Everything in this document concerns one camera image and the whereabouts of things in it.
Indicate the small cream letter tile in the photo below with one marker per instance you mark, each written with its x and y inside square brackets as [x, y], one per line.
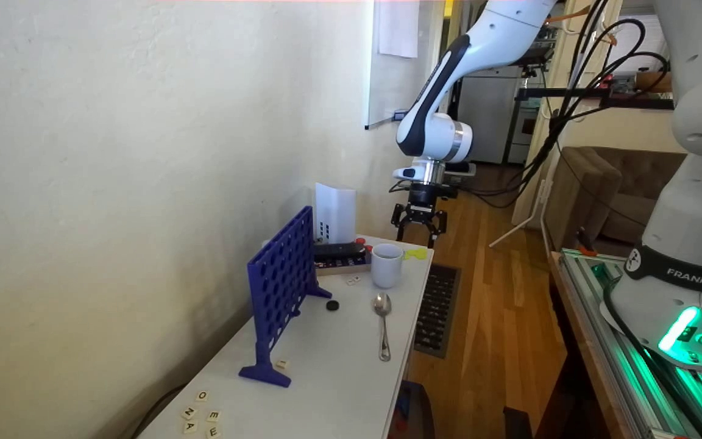
[203, 396]
[190, 426]
[213, 415]
[284, 365]
[190, 414]

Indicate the white refrigerator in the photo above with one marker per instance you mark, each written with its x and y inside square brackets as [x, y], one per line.
[487, 113]

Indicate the black game disc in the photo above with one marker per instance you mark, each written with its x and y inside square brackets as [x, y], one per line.
[331, 307]

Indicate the black desk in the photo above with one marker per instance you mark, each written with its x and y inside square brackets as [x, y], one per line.
[609, 99]

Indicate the brown cardboard box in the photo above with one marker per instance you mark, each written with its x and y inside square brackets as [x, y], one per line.
[603, 192]

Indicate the white stick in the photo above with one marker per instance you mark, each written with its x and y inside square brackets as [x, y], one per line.
[521, 230]

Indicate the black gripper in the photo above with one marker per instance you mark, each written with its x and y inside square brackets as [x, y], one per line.
[423, 201]

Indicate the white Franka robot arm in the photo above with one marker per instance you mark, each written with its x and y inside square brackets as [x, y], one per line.
[692, 203]

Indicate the white paper sheet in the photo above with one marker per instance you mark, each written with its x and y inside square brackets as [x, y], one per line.
[398, 29]

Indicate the yellow game disc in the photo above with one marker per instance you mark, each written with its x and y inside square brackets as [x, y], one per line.
[415, 253]

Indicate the red game disc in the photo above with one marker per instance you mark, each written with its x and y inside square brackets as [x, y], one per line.
[360, 242]

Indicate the tall white container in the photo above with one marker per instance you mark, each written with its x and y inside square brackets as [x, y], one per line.
[335, 213]

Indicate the blue connect four grid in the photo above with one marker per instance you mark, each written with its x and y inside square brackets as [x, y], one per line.
[281, 285]

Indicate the white low table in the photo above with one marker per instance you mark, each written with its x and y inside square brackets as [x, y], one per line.
[335, 375]

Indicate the black floor vent grille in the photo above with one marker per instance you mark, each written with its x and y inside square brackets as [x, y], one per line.
[437, 313]

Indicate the aluminium robot stand frame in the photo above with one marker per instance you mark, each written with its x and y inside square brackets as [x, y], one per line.
[635, 366]

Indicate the metal spoon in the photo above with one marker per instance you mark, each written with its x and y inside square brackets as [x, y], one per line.
[382, 326]

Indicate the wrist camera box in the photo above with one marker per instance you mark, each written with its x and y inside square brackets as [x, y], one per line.
[408, 175]

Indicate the white mug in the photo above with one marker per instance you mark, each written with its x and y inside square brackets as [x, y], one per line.
[386, 270]

